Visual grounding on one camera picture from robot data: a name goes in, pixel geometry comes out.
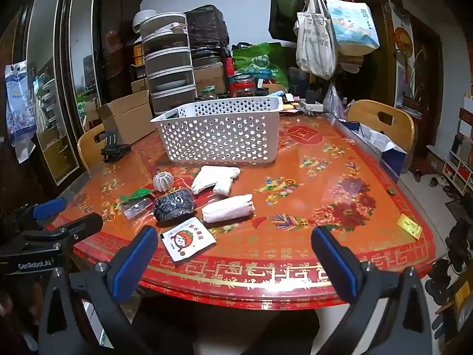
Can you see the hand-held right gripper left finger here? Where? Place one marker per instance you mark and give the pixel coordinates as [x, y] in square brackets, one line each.
[129, 266]

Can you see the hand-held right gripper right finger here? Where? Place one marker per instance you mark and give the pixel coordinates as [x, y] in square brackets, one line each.
[332, 262]

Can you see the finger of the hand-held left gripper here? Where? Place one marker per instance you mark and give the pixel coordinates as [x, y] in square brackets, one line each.
[50, 208]
[74, 229]

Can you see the dark grey patterned cloth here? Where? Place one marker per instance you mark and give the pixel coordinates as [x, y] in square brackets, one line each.
[173, 205]

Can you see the pink towel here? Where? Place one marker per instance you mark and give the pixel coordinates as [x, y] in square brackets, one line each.
[229, 209]

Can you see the white plastic bag packet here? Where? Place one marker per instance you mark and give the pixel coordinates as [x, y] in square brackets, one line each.
[212, 175]

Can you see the white perforated plastic basket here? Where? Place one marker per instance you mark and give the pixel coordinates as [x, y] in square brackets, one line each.
[221, 137]

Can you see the silvery plastic wrapper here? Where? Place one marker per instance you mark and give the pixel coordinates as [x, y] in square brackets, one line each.
[137, 209]

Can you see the white cartoon tomato packet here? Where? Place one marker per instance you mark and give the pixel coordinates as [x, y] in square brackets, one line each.
[186, 242]

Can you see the wooden chair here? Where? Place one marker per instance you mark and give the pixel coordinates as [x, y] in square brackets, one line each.
[88, 148]
[273, 87]
[399, 129]

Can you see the yellow card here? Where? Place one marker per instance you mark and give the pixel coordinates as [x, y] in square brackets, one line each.
[409, 226]

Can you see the black folding phone holder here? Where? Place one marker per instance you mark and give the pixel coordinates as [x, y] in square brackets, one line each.
[112, 148]

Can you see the white ribbed ball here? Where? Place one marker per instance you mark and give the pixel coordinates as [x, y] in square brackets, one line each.
[163, 182]

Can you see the blue and white plastic bag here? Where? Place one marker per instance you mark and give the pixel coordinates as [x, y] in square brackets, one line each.
[20, 107]

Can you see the open cardboard box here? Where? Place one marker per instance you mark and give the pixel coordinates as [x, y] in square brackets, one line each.
[127, 114]

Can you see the white and blue paper bag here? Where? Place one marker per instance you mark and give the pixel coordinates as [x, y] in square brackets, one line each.
[384, 148]

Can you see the white power strip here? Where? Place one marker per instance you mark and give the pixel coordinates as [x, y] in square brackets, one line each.
[312, 106]

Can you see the clear plastic bag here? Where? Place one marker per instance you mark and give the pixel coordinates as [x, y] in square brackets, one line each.
[334, 103]

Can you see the white storage shelf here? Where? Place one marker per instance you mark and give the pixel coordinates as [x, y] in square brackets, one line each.
[460, 162]

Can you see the dark mirrored wardrobe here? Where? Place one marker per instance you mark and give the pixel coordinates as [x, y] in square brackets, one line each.
[111, 44]

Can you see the stacked drawer tower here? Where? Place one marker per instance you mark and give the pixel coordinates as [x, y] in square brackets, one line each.
[170, 63]

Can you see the green lid glass jar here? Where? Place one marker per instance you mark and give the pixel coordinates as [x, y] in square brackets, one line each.
[209, 93]

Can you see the red lid glass jar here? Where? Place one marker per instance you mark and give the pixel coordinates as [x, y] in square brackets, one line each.
[244, 87]

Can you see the closed cardboard box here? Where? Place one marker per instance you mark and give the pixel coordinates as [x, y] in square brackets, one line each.
[208, 77]

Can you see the white bowl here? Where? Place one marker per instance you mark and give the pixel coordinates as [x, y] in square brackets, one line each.
[142, 20]

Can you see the green shopping bag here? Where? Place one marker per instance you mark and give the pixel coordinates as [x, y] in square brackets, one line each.
[258, 63]

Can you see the white canvas tote bag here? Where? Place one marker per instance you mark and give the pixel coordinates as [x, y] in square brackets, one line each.
[316, 48]

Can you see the blue illustrated tote bag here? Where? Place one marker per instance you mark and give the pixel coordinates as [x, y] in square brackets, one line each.
[353, 26]

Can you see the black plastic covered bundle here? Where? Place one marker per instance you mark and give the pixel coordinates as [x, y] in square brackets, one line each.
[207, 26]

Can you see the black hanging bag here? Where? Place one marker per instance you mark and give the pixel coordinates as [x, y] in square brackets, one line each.
[282, 18]

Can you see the red round wall decoration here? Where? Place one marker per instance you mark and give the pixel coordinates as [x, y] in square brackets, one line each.
[401, 37]

